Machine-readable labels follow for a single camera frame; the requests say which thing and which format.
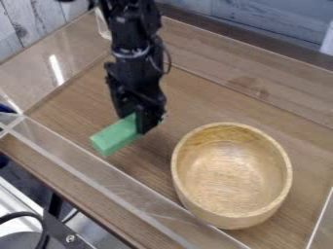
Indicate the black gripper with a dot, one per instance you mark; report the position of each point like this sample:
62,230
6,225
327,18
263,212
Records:
134,78

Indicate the green rectangular block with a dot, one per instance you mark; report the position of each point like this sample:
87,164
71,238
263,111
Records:
116,136

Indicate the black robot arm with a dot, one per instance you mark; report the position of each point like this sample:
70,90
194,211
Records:
134,22

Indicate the brown wooden bowl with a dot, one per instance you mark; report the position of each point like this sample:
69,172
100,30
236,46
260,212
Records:
232,174

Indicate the clear acrylic front barrier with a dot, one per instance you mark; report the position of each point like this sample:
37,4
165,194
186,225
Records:
124,205

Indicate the black table leg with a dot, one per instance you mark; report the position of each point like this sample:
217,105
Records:
55,205

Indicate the clear acrylic corner bracket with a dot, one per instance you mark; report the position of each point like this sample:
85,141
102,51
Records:
102,25

